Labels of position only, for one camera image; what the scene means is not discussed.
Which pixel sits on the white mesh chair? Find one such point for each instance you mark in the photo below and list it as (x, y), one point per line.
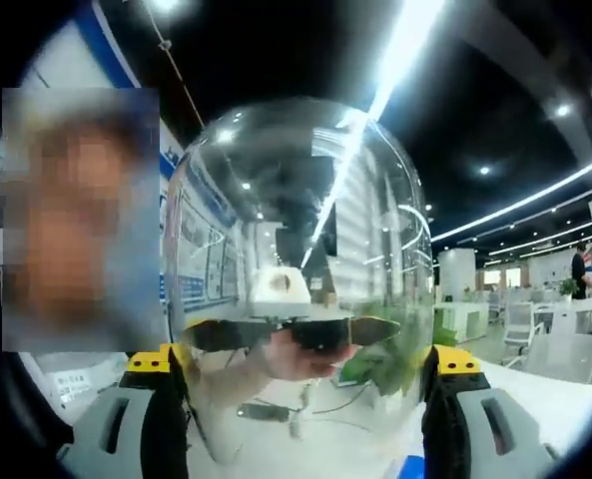
(519, 324)

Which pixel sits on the blue drink bottle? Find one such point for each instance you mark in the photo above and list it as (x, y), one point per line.
(415, 469)

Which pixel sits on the green potted plant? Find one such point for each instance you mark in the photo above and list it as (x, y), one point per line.
(385, 364)

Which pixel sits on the clear glass dome cover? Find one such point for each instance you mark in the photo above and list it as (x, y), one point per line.
(285, 199)

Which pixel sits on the small potted plant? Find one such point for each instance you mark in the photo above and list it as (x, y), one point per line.
(568, 288)

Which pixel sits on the curved ceiling light strip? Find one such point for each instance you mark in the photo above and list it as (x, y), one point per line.
(525, 199)

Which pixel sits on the blue and white wall poster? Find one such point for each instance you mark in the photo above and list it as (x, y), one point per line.
(76, 55)

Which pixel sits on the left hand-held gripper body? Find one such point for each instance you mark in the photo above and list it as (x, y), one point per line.
(280, 292)

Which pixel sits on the flat black device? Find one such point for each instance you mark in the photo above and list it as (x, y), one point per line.
(263, 413)

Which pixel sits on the person's left hand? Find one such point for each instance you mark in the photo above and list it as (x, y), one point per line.
(305, 364)

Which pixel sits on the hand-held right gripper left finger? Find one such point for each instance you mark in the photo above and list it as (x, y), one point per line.
(121, 429)

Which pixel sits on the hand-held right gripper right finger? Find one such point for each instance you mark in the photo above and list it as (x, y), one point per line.
(495, 429)

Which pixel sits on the person's dark clothed torso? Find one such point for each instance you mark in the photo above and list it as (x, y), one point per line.
(6, 399)

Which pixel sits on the long ceiling light strip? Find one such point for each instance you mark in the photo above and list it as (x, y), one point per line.
(405, 45)

